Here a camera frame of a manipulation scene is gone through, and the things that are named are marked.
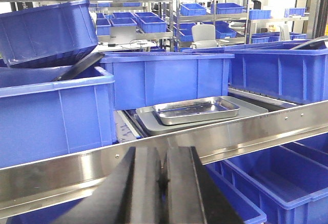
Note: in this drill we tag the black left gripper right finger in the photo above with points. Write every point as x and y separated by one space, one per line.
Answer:
191 194

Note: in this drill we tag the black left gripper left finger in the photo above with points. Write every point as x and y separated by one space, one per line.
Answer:
130 194

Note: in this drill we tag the small silver tray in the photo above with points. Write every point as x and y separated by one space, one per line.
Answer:
195 110

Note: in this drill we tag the large grey tray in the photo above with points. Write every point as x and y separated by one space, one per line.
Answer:
153 126

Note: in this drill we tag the blue bin lower centre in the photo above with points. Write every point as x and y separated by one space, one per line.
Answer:
287 186

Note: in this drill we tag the blue plastic bin right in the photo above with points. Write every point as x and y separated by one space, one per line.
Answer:
150 78

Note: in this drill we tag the blue plastic bin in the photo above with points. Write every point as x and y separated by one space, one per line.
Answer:
150 78
43 118

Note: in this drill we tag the blue plastic bin left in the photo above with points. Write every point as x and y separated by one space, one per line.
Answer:
43 118

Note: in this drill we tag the black tray in bin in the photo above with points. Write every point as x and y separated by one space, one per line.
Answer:
80 66

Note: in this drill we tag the blue bin far right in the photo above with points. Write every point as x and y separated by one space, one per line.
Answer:
280 71

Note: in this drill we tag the grey office chair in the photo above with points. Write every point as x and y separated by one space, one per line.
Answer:
204 36

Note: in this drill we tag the tilted blue bin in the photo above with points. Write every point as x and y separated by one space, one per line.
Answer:
47 36

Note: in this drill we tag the stainless steel shelf front rail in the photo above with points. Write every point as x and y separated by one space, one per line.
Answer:
52 181

